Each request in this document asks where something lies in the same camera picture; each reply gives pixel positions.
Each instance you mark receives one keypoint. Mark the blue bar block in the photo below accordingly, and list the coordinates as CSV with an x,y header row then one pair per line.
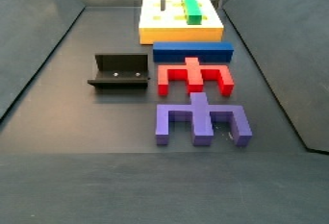
x,y
208,51

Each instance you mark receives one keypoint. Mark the yellow slotted board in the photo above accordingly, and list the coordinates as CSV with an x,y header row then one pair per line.
x,y
168,26

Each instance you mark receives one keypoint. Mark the green bar block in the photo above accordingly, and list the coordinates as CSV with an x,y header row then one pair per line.
x,y
193,13

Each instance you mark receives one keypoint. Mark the red fork-shaped block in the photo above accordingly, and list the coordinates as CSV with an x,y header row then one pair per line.
x,y
195,73

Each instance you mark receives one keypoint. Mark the purple fork-shaped block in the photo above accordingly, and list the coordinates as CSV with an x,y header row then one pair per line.
x,y
203,114

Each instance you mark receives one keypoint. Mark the black angle bracket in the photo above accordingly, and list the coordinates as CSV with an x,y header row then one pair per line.
x,y
121,70

